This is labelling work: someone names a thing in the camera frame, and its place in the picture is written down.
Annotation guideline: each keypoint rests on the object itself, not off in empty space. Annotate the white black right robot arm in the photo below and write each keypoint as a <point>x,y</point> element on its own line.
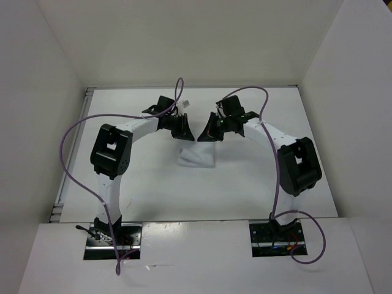
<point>297,165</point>

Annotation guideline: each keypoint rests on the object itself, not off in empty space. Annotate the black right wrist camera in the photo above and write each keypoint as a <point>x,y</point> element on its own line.
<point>229,106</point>

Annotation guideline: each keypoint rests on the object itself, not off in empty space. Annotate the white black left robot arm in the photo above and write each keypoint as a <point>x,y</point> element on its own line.
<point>111,155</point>

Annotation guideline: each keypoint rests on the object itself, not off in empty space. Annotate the aluminium left side rail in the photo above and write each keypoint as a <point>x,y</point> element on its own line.
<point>58,205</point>

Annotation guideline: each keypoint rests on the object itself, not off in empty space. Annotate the white fabric skirt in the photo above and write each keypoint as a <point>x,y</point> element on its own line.
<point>196,154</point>

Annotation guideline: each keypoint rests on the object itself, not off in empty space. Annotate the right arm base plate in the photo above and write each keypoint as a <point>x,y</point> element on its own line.
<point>264,243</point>

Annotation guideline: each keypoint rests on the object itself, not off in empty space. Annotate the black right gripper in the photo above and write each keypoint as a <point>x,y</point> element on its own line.
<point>209,133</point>

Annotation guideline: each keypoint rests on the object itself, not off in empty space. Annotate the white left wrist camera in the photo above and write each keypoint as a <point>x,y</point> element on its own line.
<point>181,106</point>

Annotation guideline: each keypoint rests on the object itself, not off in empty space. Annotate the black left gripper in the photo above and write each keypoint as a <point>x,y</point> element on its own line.
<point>184,132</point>

